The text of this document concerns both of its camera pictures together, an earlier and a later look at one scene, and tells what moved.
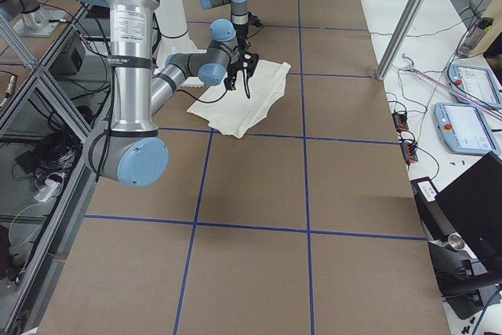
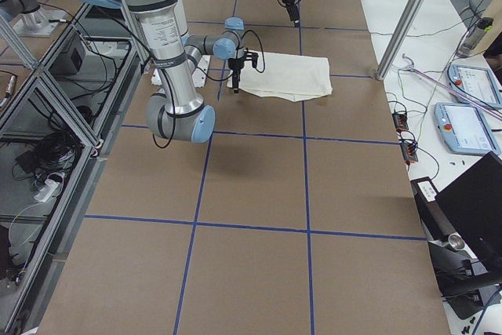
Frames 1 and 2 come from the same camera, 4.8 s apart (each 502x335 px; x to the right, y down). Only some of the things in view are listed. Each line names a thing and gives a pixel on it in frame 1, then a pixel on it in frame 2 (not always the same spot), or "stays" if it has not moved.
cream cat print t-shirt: x=230 y=112 → x=285 y=76
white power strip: x=49 y=187 stays
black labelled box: x=435 y=220 stays
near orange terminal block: x=409 y=151 stays
